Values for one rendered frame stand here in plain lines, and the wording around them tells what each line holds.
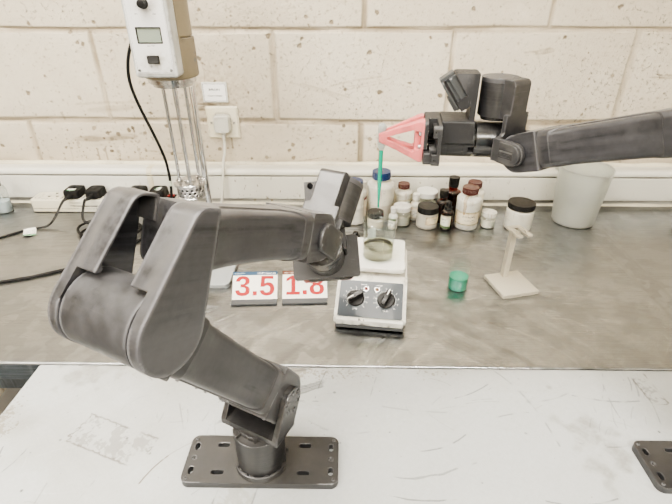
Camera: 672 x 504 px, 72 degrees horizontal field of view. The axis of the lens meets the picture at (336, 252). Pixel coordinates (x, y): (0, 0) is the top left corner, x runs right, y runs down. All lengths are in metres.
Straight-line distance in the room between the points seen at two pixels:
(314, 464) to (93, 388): 0.38
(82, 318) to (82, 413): 0.46
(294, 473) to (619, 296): 0.74
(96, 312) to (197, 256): 0.08
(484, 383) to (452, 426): 0.11
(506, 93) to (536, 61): 0.58
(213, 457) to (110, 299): 0.38
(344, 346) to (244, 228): 0.45
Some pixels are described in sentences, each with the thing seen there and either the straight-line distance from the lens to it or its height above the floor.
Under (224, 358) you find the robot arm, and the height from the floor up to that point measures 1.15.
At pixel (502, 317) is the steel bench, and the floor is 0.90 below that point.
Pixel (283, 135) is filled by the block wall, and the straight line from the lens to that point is 1.31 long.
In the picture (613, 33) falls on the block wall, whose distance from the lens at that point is 1.41.
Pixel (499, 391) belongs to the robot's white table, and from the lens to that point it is 0.79.
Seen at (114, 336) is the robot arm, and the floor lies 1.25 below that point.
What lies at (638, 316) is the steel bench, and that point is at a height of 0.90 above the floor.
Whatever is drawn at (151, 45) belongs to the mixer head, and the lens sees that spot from 0.93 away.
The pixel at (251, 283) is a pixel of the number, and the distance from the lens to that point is 0.95.
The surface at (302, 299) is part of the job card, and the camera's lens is 0.93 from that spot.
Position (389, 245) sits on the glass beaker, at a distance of 0.87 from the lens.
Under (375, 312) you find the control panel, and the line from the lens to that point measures 0.84.
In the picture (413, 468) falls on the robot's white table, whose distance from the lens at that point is 0.68.
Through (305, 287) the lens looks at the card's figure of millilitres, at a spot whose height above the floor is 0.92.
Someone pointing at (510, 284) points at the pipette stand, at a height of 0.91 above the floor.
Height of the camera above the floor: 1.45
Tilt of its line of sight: 31 degrees down
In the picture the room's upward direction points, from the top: straight up
